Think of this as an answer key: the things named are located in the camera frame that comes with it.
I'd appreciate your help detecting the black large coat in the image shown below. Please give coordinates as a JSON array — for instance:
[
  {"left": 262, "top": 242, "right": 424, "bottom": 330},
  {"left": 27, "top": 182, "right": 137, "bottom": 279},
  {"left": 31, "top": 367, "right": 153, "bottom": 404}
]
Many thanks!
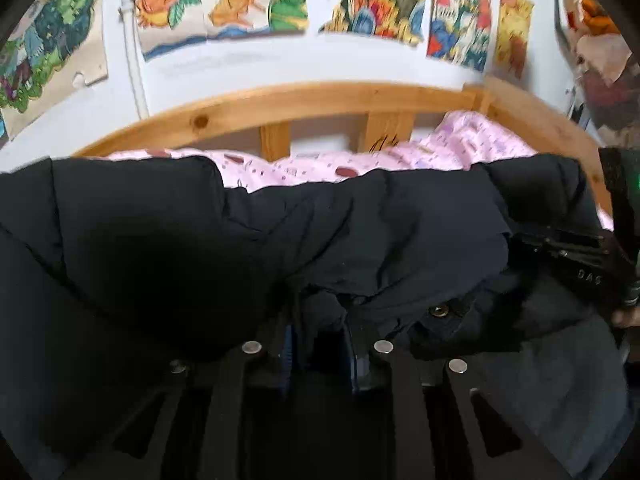
[{"left": 1, "top": 155, "right": 639, "bottom": 479}]

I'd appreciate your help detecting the bagged clothes pile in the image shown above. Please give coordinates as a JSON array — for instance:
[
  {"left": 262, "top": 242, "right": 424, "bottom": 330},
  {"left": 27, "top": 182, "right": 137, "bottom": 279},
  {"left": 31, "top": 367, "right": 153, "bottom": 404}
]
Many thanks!
[{"left": 555, "top": 0, "right": 639, "bottom": 148}]

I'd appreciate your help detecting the right hand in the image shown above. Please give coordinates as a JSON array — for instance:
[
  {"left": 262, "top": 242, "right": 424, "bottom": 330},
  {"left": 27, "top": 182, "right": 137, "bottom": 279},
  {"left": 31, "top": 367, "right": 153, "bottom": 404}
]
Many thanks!
[{"left": 612, "top": 307, "right": 640, "bottom": 328}]

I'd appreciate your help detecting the pink dotted quilt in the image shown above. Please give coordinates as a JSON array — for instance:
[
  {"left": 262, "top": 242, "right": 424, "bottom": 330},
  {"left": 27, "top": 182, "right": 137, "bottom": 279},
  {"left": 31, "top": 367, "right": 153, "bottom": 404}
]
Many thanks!
[{"left": 94, "top": 108, "right": 616, "bottom": 231}]

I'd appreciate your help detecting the yellow bear duck drawing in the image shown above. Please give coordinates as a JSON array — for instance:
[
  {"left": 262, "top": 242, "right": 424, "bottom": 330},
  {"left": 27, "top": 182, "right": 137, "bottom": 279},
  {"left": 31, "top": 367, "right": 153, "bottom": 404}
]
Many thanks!
[{"left": 495, "top": 0, "right": 535, "bottom": 79}]

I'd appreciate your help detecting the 2024 dragon drawing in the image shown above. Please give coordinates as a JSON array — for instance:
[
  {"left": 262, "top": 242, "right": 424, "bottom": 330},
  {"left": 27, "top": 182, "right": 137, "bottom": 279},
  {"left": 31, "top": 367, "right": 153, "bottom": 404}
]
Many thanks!
[{"left": 427, "top": 0, "right": 492, "bottom": 73}]

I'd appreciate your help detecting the anime girl drawing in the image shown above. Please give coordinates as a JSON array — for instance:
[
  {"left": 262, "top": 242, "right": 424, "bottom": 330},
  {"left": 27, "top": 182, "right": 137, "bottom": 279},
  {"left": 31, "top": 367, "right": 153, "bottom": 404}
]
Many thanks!
[{"left": 1, "top": 0, "right": 108, "bottom": 140}]

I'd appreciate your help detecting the wooden bed frame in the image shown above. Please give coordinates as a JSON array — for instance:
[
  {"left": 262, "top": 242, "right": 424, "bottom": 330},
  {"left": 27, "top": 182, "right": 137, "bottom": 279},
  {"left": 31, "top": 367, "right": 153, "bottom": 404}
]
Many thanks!
[{"left": 77, "top": 76, "right": 612, "bottom": 211}]

